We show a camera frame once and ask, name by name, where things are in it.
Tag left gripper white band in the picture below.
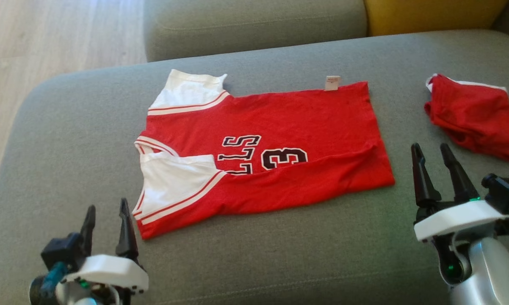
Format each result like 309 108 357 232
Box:
61 198 149 294

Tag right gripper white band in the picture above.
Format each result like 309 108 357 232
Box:
410 143 509 243

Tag red garment white trim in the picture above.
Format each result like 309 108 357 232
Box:
423 73 509 163

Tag red basketball jersey white sleeves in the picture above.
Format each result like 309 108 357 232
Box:
133 69 396 241

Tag grey sofa seat cushion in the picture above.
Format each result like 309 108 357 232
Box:
0 29 509 305

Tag yellow sofa cushion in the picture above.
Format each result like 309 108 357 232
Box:
363 0 509 38

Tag left arm cable teal plug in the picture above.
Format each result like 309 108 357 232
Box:
40 261 69 298

